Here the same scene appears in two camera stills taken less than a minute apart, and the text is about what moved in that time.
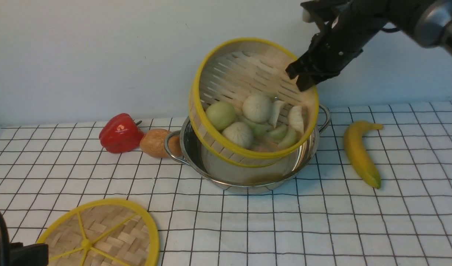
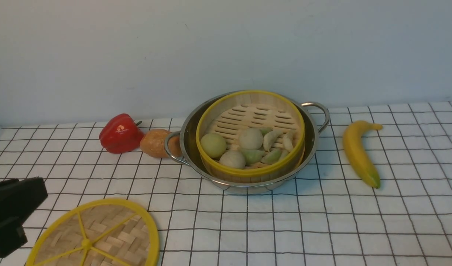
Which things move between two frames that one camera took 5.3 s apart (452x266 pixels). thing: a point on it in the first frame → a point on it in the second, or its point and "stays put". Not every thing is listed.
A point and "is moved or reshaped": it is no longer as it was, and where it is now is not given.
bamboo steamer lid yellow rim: x=106 y=232 stays put
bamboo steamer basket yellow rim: x=243 y=105 is moved or reshaped
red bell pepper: x=120 y=133 stays put
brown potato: x=152 y=142 stays put
